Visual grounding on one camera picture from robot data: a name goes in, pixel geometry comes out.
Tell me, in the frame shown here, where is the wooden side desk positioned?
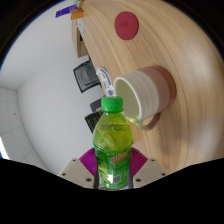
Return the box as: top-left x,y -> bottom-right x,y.
70,18 -> 90,59

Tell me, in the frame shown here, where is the flat round red coaster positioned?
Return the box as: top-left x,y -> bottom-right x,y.
114,10 -> 140,41

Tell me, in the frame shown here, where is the upright purple box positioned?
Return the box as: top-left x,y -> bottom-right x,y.
54,4 -> 79,19

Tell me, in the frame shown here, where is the black mesh office chair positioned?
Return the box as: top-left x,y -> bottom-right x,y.
72,59 -> 102,94

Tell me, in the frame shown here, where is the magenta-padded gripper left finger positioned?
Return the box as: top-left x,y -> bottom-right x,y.
57,148 -> 99,190

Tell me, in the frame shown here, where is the ceiling light panel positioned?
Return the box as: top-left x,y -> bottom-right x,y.
0,135 -> 9,160

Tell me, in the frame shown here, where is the green drink bottle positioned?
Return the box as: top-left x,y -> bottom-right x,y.
92,95 -> 134,191

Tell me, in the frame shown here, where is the white and brown mug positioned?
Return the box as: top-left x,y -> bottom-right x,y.
113,65 -> 177,132

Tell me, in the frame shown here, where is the orange wooden box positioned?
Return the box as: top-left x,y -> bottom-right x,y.
70,8 -> 85,21

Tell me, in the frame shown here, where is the white printed sheet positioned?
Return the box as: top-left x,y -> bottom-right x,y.
95,67 -> 116,98

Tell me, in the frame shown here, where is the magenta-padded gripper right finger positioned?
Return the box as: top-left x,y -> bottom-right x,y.
128,147 -> 169,189

